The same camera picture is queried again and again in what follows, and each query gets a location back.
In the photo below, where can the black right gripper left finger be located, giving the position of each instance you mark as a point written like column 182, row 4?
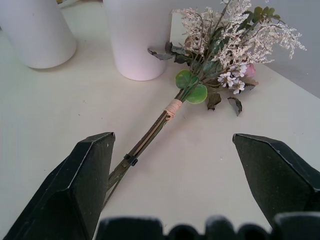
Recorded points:
column 67, row 190

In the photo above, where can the artificial flower bouquet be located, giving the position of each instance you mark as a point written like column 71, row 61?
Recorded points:
column 215, row 60

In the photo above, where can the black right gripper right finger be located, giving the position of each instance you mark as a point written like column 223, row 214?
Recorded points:
column 272, row 175

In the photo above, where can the white ceramic vase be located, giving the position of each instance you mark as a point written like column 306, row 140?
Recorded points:
column 140, row 37
column 37, row 32

